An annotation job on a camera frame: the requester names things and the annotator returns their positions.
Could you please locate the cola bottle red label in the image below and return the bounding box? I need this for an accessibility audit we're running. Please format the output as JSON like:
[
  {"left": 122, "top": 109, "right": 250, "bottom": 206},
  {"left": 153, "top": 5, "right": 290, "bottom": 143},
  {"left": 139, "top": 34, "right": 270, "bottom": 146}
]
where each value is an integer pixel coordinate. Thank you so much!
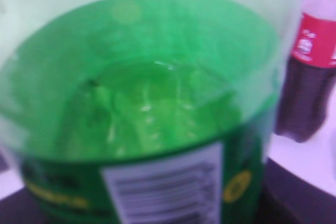
[{"left": 274, "top": 0, "right": 335, "bottom": 143}]

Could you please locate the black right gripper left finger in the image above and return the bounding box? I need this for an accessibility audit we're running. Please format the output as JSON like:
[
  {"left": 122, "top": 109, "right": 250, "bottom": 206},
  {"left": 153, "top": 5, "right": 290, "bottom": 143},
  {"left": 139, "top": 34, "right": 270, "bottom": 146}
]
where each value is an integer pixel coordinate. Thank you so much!
[{"left": 0, "top": 153, "right": 37, "bottom": 224}]

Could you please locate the green plastic soda bottle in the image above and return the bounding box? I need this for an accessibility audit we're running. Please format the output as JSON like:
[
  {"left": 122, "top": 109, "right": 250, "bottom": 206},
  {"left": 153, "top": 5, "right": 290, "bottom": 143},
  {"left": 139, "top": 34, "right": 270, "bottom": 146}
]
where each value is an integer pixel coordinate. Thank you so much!
[{"left": 1, "top": 0, "right": 300, "bottom": 223}]

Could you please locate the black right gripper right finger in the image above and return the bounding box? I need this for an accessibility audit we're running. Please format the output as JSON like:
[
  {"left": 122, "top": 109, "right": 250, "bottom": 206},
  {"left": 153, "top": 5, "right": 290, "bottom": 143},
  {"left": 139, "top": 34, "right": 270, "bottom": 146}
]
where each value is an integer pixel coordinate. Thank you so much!
[{"left": 264, "top": 159, "right": 335, "bottom": 223}]

